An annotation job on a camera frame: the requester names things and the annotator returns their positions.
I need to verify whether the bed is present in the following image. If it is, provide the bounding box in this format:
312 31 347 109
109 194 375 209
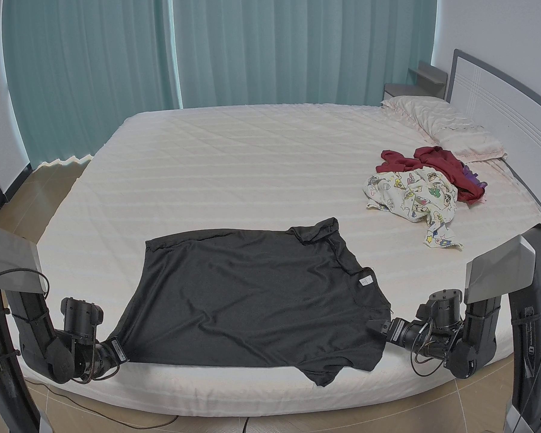
0 49 541 418

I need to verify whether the black T-shirt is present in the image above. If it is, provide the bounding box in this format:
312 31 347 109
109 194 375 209
106 217 394 387

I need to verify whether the grey bedside table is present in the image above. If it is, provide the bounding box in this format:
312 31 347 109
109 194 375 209
383 60 448 103

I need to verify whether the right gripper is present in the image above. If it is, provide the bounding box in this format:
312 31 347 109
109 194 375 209
368 318 423 347

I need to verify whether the dark red garment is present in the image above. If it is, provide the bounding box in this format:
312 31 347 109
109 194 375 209
376 146 485 204

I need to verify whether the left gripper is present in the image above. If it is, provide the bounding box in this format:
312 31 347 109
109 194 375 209
95 339 130 372

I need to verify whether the pale pink pillow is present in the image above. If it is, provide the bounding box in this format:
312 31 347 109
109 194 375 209
381 95 508 161

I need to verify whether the white printed pyjama top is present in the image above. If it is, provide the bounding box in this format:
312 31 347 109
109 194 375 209
363 166 465 249

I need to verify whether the blue-green curtain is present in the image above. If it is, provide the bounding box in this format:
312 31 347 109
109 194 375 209
2 0 184 170
171 0 439 109

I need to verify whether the purple garment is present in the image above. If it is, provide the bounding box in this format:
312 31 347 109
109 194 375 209
462 163 490 188

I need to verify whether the black cable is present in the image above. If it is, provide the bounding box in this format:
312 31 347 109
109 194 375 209
0 268 50 297
25 377 181 429
409 330 449 376

